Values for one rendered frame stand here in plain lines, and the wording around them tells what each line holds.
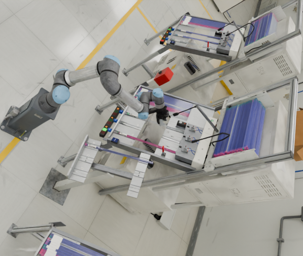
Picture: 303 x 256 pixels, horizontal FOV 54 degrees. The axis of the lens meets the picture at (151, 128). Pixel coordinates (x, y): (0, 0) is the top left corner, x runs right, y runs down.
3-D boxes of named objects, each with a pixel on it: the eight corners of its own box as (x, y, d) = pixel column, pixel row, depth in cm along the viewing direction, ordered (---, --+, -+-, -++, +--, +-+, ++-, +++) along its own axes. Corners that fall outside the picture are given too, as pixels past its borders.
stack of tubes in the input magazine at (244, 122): (212, 156, 205) (248, 147, 187) (226, 107, 237) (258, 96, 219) (222, 167, 209) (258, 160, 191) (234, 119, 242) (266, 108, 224)
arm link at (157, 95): (152, 87, 222) (163, 87, 221) (154, 98, 230) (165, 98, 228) (150, 93, 217) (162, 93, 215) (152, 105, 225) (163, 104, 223)
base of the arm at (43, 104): (34, 106, 213) (40, 101, 206) (42, 90, 221) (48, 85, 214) (53, 117, 221) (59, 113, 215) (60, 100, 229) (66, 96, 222)
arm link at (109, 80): (106, 83, 181) (152, 118, 216) (109, 69, 186) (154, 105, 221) (93, 88, 188) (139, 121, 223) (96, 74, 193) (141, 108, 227)
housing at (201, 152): (189, 171, 224) (192, 161, 214) (204, 126, 255) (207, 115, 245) (199, 175, 223) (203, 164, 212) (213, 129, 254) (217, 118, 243)
